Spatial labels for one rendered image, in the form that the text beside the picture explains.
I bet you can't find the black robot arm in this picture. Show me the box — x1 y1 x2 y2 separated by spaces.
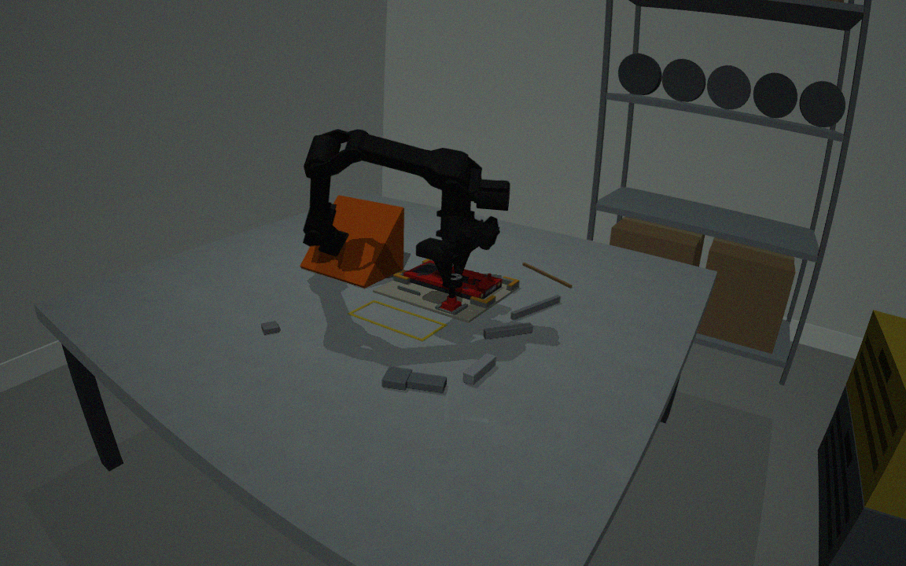
303 129 510 257

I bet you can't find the brown thin rod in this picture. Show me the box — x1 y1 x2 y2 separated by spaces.
522 262 573 288

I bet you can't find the black and grey wheel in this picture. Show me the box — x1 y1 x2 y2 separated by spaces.
443 273 462 289

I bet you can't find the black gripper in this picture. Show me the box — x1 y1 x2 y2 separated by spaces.
416 206 479 284

